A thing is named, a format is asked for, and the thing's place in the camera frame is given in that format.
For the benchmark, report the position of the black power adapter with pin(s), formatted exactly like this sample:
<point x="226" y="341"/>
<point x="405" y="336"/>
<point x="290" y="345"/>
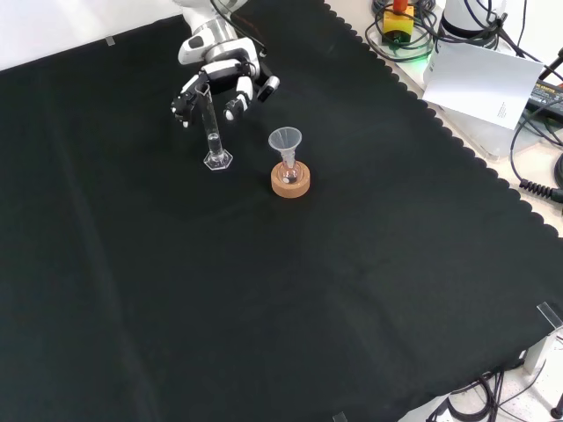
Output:
<point x="547" y="94"/>

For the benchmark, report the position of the clear plastic funnel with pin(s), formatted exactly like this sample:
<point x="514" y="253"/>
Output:
<point x="285" y="140"/>

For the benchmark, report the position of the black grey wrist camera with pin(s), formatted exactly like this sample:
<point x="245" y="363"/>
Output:
<point x="268" y="88"/>

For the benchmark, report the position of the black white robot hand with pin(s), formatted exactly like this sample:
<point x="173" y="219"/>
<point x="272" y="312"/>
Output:
<point x="220" y="70"/>

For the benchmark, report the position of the pale white board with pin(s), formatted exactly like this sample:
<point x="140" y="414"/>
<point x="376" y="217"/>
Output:
<point x="479" y="83"/>

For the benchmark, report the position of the black scalloped cloth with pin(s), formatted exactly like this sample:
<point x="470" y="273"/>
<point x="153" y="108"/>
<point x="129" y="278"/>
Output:
<point x="281" y="272"/>

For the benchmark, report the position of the large clear tape strip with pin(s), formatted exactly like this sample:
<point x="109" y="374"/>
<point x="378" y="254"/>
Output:
<point x="550" y="315"/>

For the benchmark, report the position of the small clear tape strip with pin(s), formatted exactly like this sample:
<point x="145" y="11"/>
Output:
<point x="340" y="417"/>
<point x="110" y="41"/>

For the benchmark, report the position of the yellow stop button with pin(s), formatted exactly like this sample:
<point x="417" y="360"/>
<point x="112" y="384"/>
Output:
<point x="398" y="24"/>

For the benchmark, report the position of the small round-bottom glass flask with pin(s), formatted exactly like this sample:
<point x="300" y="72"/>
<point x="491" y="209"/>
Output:
<point x="290" y="172"/>

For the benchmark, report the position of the clear glass graduated cylinder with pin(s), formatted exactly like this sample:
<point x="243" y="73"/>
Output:
<point x="213" y="136"/>

